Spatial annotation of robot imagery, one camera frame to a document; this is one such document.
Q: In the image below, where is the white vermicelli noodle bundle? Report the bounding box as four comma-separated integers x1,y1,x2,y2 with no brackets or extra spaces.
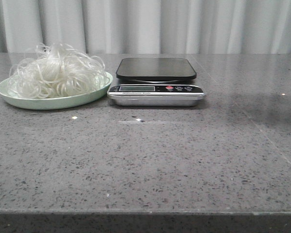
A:
7,43,111,99

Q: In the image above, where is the black silver kitchen scale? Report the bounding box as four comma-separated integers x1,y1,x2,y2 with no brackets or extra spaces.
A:
107,58,206,107

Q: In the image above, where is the white pleated curtain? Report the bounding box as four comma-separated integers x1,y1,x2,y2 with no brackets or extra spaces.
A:
0,0,291,54

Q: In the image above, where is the light green plastic plate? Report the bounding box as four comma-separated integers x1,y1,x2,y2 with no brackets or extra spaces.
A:
0,72,113,110

